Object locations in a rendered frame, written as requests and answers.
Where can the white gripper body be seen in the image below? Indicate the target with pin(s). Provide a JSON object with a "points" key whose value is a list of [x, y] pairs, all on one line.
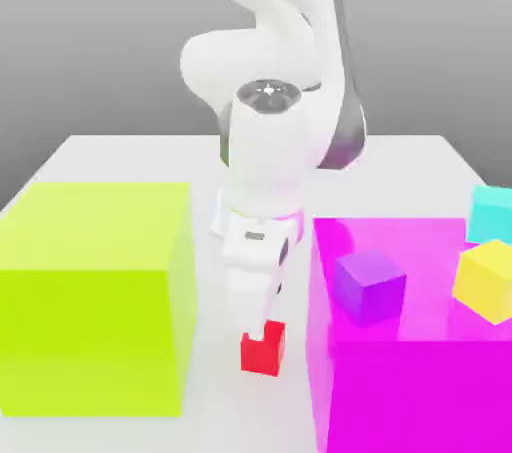
{"points": [[250, 285]]}

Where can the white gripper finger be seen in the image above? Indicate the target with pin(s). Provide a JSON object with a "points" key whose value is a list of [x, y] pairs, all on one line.
{"points": [[256, 329]]}

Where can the small red cube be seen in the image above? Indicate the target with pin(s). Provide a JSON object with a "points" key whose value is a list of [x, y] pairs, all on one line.
{"points": [[262, 357]]}

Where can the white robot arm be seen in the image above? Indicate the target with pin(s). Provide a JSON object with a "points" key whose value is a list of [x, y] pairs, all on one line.
{"points": [[272, 165]]}

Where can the small purple cube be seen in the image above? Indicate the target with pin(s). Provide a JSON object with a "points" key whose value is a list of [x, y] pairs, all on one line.
{"points": [[370, 289]]}

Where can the small yellow cube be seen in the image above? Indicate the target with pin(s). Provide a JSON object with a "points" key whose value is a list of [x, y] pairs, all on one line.
{"points": [[486, 281]]}

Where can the small cyan cube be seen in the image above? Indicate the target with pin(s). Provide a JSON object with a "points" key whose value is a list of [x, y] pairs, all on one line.
{"points": [[492, 213]]}

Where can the large lime green box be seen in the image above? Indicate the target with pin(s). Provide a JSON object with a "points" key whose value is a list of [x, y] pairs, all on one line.
{"points": [[88, 321]]}

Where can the large magenta box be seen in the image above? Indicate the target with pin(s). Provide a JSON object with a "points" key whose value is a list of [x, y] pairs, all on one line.
{"points": [[416, 393]]}

